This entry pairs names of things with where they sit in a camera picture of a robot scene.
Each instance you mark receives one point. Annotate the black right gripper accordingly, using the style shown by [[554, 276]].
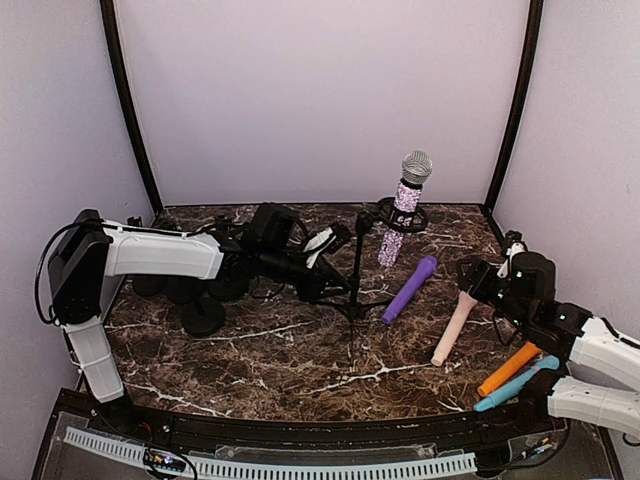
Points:
[[478, 291]]

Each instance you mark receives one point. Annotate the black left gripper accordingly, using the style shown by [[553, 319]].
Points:
[[322, 278]]

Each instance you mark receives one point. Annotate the pink toy microphone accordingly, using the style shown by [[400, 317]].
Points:
[[460, 315]]

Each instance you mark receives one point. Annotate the purple toy microphone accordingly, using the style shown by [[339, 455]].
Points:
[[425, 268]]

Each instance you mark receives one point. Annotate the black round-base purple mic stand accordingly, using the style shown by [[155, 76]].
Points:
[[232, 280]]

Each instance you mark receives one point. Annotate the orange toy microphone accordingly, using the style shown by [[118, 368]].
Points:
[[511, 366]]

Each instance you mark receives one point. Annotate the black tripod mic stand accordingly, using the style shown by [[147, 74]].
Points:
[[353, 309]]

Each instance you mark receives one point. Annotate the black round-base pink mic stand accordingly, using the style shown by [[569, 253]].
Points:
[[203, 317]]

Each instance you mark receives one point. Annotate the silver glitter microphone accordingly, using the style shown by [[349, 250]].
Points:
[[401, 213]]

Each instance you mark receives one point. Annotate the blue toy microphone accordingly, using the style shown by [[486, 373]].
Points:
[[512, 388]]

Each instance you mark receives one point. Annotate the black round-base blue mic stand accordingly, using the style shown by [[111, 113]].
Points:
[[183, 290]]

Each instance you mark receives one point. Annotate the black round-base orange mic stand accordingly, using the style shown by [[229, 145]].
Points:
[[135, 221]]

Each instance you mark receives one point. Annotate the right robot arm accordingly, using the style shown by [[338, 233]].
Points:
[[597, 381]]

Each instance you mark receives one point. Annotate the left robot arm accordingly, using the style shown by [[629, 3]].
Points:
[[199, 270]]

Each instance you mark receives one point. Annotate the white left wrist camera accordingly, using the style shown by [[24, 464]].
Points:
[[328, 240]]

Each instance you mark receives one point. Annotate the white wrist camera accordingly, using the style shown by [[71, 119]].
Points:
[[328, 240], [512, 245]]

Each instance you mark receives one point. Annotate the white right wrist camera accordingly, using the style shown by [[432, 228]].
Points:
[[512, 245]]

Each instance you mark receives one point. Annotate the black front frame rail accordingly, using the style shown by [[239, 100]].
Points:
[[489, 434]]

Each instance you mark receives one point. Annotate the white slotted cable duct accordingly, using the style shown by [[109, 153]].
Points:
[[261, 463]]

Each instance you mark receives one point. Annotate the black right corner post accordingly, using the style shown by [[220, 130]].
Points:
[[519, 97]]

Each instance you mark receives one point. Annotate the black corner post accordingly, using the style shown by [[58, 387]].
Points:
[[519, 97], [128, 109]]

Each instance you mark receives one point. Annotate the black left corner post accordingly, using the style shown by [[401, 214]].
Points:
[[128, 109]]

